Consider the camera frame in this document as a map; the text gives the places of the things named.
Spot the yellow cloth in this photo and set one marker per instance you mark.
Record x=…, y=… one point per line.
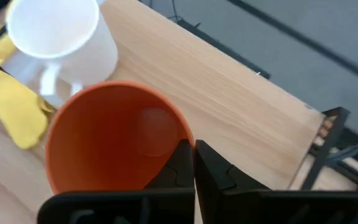
x=14, y=105

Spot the red-orange plastic cup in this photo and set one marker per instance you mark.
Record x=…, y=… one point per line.
x=104, y=140

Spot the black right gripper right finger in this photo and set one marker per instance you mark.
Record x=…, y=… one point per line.
x=259, y=205

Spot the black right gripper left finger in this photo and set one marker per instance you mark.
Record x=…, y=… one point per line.
x=154, y=205

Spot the white ceramic mug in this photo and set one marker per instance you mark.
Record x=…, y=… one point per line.
x=57, y=28

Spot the wooden shelf with black frame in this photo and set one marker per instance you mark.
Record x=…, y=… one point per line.
x=213, y=93

